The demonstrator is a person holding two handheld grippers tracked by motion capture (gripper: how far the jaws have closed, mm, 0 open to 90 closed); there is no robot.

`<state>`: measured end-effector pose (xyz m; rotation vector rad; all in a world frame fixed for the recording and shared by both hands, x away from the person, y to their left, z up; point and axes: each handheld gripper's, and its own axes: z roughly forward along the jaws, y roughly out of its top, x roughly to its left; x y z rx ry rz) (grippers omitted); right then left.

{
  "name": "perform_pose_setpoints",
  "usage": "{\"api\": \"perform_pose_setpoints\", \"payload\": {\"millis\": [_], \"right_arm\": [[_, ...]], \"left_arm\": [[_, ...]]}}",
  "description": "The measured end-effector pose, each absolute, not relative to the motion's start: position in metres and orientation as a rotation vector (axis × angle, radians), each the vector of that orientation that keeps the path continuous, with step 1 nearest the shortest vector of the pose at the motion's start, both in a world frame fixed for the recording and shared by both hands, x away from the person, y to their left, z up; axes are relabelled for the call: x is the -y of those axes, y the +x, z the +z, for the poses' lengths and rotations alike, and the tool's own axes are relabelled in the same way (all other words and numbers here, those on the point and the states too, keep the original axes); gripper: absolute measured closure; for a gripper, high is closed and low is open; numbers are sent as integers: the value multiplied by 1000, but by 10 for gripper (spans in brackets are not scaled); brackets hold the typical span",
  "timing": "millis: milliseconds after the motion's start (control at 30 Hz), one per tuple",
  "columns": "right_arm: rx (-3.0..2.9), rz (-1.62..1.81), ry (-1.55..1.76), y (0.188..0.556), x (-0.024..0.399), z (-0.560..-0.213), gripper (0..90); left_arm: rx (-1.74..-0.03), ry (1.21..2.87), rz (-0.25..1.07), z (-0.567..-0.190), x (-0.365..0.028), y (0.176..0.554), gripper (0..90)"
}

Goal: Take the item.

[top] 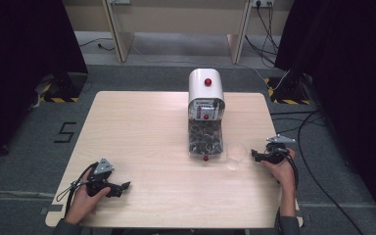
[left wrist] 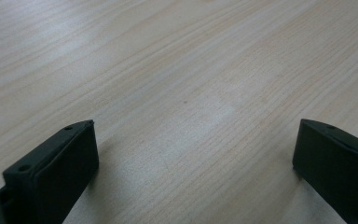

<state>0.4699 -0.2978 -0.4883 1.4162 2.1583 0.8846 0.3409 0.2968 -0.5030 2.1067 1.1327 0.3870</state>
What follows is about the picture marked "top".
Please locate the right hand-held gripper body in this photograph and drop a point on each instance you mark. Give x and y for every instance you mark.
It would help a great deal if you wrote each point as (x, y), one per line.
(278, 150)

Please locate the black curtain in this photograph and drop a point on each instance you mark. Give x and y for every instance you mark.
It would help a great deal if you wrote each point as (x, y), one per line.
(23, 71)
(349, 84)

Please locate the beige wooden desk frame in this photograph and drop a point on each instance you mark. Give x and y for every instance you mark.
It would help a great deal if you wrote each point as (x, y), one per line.
(176, 29)

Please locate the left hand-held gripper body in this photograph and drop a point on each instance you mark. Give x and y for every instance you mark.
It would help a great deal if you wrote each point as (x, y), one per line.
(102, 173)

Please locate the person's left hand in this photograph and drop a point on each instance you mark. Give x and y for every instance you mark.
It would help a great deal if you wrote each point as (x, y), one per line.
(84, 203)

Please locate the person's right hand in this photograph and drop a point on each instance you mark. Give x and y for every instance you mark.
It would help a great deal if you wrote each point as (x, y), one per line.
(284, 171)

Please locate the white dispenser with red knobs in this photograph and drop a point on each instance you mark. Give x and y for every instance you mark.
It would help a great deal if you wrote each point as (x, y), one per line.
(206, 107)

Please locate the clear plastic cup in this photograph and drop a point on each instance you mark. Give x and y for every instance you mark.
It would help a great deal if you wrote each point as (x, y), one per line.
(237, 156)

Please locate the stand base with striped tape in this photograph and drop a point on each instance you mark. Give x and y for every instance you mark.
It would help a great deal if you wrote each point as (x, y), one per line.
(289, 90)
(58, 88)

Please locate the white wall socket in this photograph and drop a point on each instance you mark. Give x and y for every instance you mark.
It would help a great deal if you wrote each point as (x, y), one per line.
(262, 3)

